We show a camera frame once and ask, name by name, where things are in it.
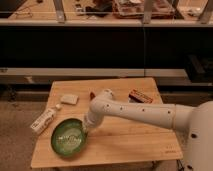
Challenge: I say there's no red sausage toy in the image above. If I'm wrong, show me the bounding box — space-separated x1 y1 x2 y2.
90 92 96 100

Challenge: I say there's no green ceramic bowl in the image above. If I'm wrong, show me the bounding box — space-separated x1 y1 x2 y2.
51 118 87 157

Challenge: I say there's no white sponge block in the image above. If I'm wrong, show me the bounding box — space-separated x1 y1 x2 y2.
60 94 78 105

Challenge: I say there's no wooden folding table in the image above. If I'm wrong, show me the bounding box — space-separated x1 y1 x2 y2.
31 78 182 169

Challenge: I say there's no brown chocolate bar box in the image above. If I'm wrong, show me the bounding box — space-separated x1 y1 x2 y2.
129 89 153 103

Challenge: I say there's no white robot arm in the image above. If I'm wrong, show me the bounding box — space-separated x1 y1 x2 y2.
83 89 213 171

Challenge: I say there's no white plastic bottle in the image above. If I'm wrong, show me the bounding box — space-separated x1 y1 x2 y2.
30 104 61 134

